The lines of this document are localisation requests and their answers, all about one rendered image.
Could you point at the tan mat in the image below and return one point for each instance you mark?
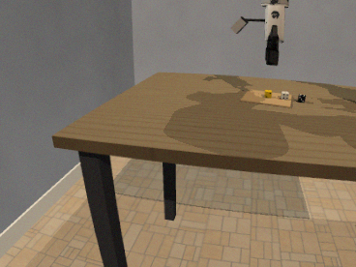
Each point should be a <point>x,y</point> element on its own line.
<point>257,97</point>

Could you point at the yellow die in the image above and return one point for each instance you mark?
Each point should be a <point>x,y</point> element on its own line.
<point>268,94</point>

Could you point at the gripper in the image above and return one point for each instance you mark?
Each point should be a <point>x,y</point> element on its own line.
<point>271,25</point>

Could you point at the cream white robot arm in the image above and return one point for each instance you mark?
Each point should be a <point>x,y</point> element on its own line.
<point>241,23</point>

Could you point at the black die with white pips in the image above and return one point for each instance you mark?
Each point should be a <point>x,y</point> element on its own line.
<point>301,98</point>

